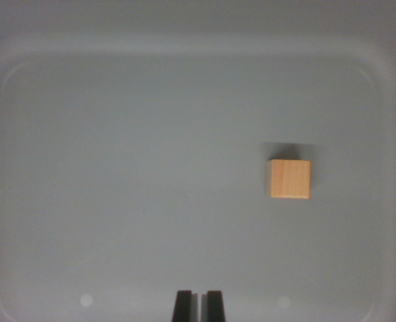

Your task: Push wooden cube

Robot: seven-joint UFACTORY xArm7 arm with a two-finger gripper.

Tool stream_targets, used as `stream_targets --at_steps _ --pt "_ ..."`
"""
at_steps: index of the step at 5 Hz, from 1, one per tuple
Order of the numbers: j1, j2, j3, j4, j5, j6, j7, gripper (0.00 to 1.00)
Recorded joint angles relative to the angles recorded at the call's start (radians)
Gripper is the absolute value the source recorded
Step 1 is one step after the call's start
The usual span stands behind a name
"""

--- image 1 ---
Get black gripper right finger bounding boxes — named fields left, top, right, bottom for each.
left=200, top=290, right=226, bottom=322

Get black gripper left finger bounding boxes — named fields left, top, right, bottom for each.
left=172, top=290, right=199, bottom=322

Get wooden cube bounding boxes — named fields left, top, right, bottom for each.
left=265, top=159, right=311, bottom=200

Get grey plastic tray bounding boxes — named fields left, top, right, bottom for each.
left=0, top=0, right=396, bottom=322

